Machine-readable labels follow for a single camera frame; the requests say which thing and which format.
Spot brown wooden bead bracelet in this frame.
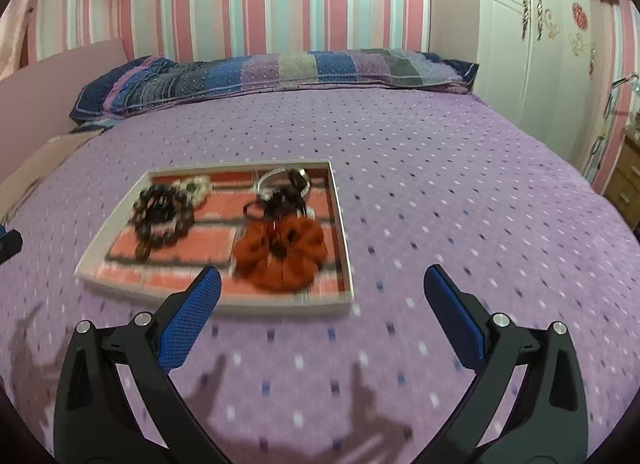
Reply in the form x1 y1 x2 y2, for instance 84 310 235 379
130 183 196 260

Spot black hair tie red beads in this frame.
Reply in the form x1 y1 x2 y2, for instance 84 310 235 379
260 190 307 259

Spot white shallow jewelry tray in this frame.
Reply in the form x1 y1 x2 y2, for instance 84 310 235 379
75 160 355 316

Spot beige folded cloth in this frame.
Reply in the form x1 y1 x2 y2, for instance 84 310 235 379
1 129 103 226

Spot pink bed headboard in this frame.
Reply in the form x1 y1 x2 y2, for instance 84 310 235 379
0 39 128 179

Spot cream patterned scrunchie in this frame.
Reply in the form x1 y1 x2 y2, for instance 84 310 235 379
171 175 213 208

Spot blue purple patchwork pillow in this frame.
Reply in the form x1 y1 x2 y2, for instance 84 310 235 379
70 48 480 127

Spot pink curtain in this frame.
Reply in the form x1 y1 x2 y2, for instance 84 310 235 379
0 0 31 80

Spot rust orange fabric scrunchie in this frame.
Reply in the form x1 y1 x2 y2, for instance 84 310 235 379
233 215 329 293

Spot wooden nightstand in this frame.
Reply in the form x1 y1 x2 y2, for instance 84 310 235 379
604 132 640 231

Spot purple diamond pattern bedspread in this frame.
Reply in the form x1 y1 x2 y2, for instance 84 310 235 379
1 88 639 463

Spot silver bangle with black tie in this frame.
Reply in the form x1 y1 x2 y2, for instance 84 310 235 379
243 167 314 221

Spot white wardrobe with decals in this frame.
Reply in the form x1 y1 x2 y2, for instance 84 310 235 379
474 0 608 166

